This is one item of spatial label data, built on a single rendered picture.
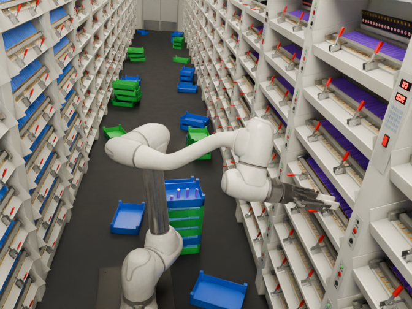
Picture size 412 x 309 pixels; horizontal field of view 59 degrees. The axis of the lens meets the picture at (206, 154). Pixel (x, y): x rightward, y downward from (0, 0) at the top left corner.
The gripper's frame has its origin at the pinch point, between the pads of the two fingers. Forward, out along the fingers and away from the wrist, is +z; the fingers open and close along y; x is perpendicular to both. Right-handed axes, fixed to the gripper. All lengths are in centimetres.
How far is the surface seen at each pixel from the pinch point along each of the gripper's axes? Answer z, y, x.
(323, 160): -1.0, 13.3, -10.3
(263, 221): 17, 70, 63
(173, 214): -37, 80, 76
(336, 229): 4.4, -5.9, 7.5
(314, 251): 7.0, 2.1, 25.2
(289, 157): 1.8, 45.4, 5.6
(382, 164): -5.8, -21.8, -27.7
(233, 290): 6, 49, 103
